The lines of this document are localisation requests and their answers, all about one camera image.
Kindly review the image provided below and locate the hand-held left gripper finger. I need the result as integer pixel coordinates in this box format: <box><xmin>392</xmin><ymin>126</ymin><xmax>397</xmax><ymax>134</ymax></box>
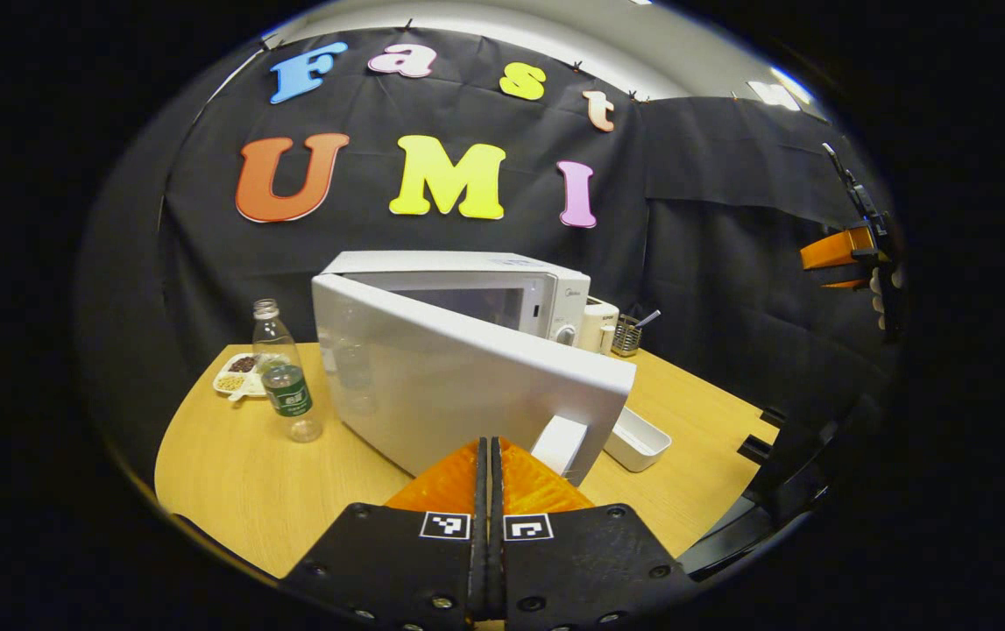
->
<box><xmin>279</xmin><ymin>436</ymin><xmax>490</xmax><ymax>631</ymax></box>
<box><xmin>489</xmin><ymin>436</ymin><xmax>696</xmax><ymax>631</ymax></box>

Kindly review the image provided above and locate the white divided plate with beans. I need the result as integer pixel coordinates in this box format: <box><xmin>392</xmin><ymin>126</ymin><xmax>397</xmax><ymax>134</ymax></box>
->
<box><xmin>213</xmin><ymin>352</ymin><xmax>268</xmax><ymax>402</ymax></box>

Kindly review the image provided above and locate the small white rectangular tray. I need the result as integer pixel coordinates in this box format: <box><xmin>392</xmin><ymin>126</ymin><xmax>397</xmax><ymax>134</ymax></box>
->
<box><xmin>603</xmin><ymin>406</ymin><xmax>672</xmax><ymax>474</ymax></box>

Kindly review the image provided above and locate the ceiling light panel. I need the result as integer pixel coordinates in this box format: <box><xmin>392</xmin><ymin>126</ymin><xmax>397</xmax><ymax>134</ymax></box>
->
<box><xmin>747</xmin><ymin>74</ymin><xmax>811</xmax><ymax>111</ymax></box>

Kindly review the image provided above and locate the black backdrop cloth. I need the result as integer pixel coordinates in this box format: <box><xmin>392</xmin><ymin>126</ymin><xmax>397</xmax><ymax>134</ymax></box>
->
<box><xmin>73</xmin><ymin>26</ymin><xmax>897</xmax><ymax>492</ymax></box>

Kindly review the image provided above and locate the white toaster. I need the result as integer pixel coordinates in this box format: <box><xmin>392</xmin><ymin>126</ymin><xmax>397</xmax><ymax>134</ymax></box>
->
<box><xmin>577</xmin><ymin>296</ymin><xmax>621</xmax><ymax>356</ymax></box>

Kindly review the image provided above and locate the white microwave oven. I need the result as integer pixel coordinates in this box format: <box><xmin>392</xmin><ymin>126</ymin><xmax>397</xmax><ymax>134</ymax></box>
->
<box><xmin>311</xmin><ymin>250</ymin><xmax>637</xmax><ymax>487</ymax></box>

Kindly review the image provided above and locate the clear plastic bottle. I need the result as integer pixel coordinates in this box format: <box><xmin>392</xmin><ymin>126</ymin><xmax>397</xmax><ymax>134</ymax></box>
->
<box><xmin>252</xmin><ymin>298</ymin><xmax>325</xmax><ymax>443</ymax></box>

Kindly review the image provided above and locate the wire utensil holder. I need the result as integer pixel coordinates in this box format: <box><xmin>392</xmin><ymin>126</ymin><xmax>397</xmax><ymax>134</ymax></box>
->
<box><xmin>612</xmin><ymin>315</ymin><xmax>643</xmax><ymax>358</ymax></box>

